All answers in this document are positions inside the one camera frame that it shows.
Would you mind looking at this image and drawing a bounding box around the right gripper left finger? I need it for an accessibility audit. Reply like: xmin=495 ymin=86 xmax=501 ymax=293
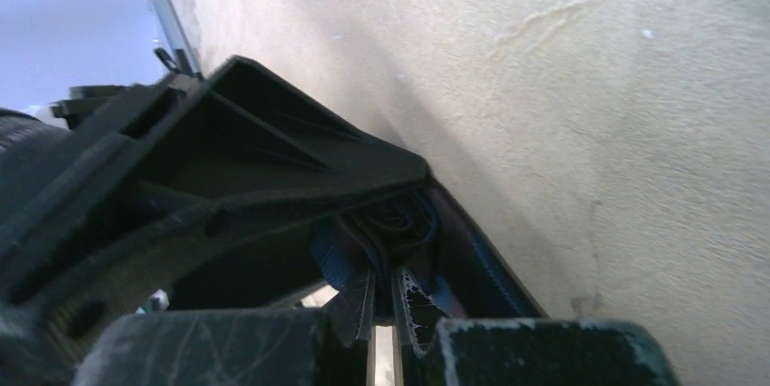
xmin=73 ymin=272 xmax=376 ymax=385

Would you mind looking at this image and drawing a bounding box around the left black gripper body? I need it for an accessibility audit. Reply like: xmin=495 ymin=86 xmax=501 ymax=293
xmin=1 ymin=75 xmax=208 ymax=383

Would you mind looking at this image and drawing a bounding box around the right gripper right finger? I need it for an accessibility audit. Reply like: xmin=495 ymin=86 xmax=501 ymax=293
xmin=391 ymin=268 xmax=679 ymax=385

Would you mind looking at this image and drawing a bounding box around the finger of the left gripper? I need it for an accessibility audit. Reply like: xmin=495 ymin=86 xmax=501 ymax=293
xmin=1 ymin=56 xmax=429 ymax=299

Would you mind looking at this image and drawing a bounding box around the dark navy striped tie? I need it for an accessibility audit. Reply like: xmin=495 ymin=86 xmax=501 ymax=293
xmin=311 ymin=181 xmax=545 ymax=322

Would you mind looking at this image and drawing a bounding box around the aluminium frame rail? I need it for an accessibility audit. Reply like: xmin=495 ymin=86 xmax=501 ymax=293
xmin=148 ymin=0 xmax=203 ymax=79

